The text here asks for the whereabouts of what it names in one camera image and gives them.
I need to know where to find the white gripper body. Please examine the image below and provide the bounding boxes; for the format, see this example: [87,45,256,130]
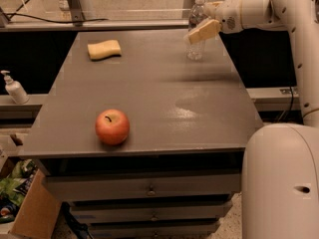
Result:
[215,0,243,34]

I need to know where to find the black cable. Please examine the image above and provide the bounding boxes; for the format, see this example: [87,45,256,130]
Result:
[5,0,109,24]

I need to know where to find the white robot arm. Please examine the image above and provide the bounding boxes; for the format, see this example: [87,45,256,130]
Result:
[184,0,319,239]

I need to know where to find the red apple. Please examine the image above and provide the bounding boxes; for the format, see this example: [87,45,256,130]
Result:
[95,110,130,145]

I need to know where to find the metal frame post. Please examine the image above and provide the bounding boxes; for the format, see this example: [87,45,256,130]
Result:
[67,0,84,27]

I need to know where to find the green snack bags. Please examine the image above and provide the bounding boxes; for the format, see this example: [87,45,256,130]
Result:
[0,159,37,223]

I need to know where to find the yellow sponge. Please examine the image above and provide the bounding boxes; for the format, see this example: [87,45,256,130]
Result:
[88,40,122,60]

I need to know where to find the grey drawer cabinet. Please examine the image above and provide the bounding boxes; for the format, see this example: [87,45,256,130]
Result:
[21,30,262,239]

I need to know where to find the clear plastic water bottle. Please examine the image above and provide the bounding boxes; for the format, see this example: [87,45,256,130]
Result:
[185,0,209,62]

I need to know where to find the white pump dispenser bottle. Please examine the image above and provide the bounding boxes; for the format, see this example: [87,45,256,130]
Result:
[1,70,29,105]

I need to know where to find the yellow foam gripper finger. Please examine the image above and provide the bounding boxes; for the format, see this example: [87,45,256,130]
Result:
[204,1,222,18]
[187,19,221,45]

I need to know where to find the cardboard box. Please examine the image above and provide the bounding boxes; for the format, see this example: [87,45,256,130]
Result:
[0,159,61,239]

